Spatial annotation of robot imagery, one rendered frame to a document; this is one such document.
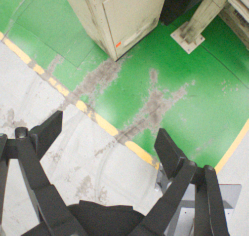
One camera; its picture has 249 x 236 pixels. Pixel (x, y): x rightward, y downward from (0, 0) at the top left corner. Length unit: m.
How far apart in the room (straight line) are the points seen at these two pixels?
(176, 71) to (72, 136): 1.21
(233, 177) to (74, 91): 1.94
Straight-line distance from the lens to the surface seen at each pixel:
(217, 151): 1.72
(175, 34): 1.66
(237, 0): 0.99
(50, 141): 0.18
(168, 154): 0.17
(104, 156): 1.50
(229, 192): 1.09
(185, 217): 0.93
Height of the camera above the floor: 1.41
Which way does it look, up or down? 87 degrees down
